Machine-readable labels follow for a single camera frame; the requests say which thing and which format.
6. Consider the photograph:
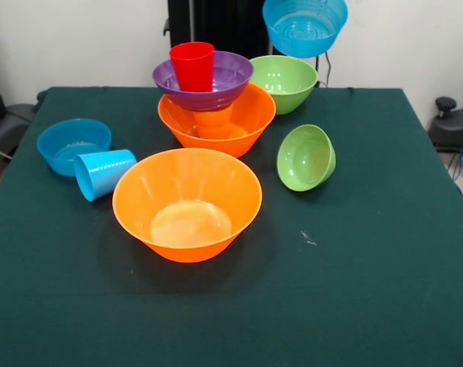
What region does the large green bowl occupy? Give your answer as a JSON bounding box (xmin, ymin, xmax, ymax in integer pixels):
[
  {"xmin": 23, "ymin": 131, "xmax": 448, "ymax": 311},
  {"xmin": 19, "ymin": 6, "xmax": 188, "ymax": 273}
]
[{"xmin": 249, "ymin": 55, "xmax": 319, "ymax": 116}]

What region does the black pedestal foot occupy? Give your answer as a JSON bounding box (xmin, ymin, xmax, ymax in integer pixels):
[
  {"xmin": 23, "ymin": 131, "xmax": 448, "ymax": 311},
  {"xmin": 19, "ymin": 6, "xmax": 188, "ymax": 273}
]
[
  {"xmin": 0, "ymin": 102, "xmax": 37, "ymax": 161},
  {"xmin": 429, "ymin": 96, "xmax": 463, "ymax": 154}
]

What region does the large orange bowl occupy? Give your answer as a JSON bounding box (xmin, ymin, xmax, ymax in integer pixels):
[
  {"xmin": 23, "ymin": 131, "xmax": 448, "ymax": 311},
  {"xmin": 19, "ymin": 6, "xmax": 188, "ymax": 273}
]
[
  {"xmin": 157, "ymin": 82, "xmax": 277, "ymax": 159},
  {"xmin": 112, "ymin": 148, "xmax": 263, "ymax": 264}
]

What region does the purple bowl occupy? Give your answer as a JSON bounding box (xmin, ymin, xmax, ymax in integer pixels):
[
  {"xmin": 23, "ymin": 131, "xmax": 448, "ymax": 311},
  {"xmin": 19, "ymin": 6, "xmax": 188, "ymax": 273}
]
[{"xmin": 152, "ymin": 50, "xmax": 254, "ymax": 112}]

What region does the dark green table cloth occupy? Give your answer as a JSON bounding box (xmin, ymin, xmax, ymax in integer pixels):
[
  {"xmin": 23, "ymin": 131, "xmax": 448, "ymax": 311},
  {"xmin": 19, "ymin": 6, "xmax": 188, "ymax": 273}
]
[{"xmin": 0, "ymin": 86, "xmax": 463, "ymax": 367}]

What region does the small green bowl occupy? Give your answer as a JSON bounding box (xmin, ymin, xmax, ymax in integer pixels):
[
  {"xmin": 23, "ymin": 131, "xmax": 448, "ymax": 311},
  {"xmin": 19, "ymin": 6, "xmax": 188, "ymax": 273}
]
[{"xmin": 276, "ymin": 124, "xmax": 337, "ymax": 192}]

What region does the orange cup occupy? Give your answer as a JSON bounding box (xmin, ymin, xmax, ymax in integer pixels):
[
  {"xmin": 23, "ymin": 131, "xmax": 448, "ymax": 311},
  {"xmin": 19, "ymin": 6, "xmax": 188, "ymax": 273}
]
[{"xmin": 193, "ymin": 105, "xmax": 235, "ymax": 140}]

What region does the blue bowl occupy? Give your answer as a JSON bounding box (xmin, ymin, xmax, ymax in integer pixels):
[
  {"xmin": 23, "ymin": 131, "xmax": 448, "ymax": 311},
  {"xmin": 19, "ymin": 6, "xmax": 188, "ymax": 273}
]
[
  {"xmin": 262, "ymin": 0, "xmax": 349, "ymax": 59},
  {"xmin": 36, "ymin": 118, "xmax": 113, "ymax": 178}
]

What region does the red cup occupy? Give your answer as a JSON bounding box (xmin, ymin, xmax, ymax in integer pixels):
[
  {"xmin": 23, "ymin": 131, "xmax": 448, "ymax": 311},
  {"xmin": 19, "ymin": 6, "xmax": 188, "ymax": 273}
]
[{"xmin": 168, "ymin": 41, "xmax": 215, "ymax": 93}]

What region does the blue cup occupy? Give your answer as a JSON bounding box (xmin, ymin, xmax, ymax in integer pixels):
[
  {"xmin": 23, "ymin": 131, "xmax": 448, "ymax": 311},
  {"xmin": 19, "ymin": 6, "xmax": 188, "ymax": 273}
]
[{"xmin": 73, "ymin": 148, "xmax": 138, "ymax": 203}]

